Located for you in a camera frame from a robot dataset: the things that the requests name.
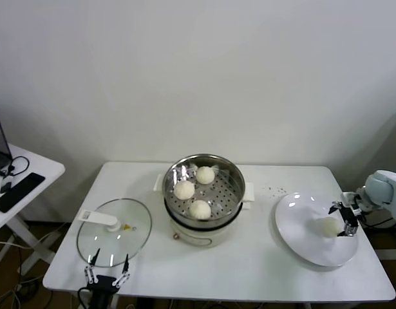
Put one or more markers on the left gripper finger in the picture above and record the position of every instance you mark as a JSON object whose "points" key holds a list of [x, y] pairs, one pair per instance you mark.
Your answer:
{"points": [[94, 257], [125, 265]]}

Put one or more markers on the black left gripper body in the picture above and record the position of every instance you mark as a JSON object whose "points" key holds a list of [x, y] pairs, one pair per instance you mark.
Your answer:
{"points": [[102, 284]]}

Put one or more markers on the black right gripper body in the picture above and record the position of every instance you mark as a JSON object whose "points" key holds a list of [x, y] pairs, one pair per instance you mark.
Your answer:
{"points": [[349, 219]]}

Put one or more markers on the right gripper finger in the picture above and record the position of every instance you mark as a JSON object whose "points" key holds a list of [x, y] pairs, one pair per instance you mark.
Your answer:
{"points": [[349, 231], [332, 210]]}

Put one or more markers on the white steamed baozi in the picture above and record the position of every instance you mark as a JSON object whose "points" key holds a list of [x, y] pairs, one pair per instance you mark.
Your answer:
{"points": [[200, 210], [205, 175], [328, 227], [184, 190]]}

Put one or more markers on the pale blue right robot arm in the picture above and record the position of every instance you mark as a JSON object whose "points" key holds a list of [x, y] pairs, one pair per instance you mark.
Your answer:
{"points": [[381, 190]]}

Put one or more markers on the perforated steel steamer basket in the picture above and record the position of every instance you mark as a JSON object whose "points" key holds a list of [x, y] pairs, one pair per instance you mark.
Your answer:
{"points": [[169, 183]]}

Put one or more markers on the white round plate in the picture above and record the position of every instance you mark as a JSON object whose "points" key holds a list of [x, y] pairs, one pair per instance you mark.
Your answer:
{"points": [[297, 225]]}

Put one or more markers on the white electric pot base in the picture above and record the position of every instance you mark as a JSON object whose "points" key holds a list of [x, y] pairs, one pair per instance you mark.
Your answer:
{"points": [[197, 236]]}

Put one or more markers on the flat black phone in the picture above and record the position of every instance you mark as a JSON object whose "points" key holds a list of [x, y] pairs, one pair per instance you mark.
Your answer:
{"points": [[19, 191]]}

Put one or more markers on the white side table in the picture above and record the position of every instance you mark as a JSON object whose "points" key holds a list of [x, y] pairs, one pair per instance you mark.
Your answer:
{"points": [[40, 161]]}

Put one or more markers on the small black adapter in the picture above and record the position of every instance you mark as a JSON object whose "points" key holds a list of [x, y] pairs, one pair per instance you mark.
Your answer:
{"points": [[6, 186]]}

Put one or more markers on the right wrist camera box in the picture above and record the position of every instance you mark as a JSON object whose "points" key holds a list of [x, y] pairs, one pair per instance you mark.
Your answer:
{"points": [[348, 197]]}

